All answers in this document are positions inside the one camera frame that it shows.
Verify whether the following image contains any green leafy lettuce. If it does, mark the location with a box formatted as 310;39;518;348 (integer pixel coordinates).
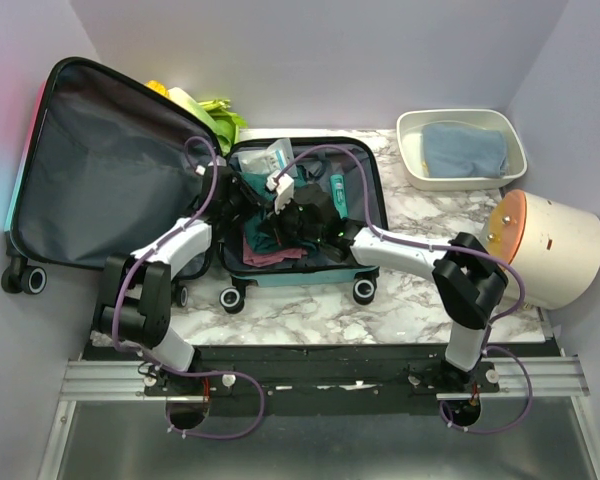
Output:
199;99;248;150

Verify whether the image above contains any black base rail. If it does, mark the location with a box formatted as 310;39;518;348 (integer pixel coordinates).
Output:
82;341;566;416

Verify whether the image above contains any teal spray bottle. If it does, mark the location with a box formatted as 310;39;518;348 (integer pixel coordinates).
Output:
330;174;349;218

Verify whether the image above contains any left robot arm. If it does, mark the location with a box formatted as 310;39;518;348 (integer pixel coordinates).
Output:
93;166;267;395

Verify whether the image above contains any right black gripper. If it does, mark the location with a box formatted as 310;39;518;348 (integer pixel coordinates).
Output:
257;193;323;247

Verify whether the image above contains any purple cloth item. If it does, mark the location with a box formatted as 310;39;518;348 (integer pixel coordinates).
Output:
242;237;308;268

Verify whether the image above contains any grey cloth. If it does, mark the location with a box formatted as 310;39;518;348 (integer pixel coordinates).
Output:
421;123;508;179

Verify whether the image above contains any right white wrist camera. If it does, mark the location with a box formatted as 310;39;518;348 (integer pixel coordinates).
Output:
266;172;295;214

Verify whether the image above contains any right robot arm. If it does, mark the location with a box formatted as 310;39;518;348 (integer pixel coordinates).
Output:
263;176;508;392

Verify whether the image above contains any white packet in suitcase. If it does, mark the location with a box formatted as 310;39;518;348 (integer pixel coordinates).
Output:
237;138;294;175

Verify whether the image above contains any pink and teal kids suitcase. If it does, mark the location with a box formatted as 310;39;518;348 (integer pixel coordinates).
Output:
0;57;388;307

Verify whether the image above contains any white rectangular plastic basin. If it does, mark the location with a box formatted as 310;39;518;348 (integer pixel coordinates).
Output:
396;108;528;191

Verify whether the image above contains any dark teal garment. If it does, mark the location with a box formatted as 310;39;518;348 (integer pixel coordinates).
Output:
241;172;317;257

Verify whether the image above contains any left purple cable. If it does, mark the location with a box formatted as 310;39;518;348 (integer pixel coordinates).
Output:
112;137;267;442

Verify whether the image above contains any napa cabbage with yellow top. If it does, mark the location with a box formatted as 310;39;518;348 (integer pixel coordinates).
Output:
145;80;204;115

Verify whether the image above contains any white cylinder appliance orange lid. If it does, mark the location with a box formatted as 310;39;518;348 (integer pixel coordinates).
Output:
480;189;600;310

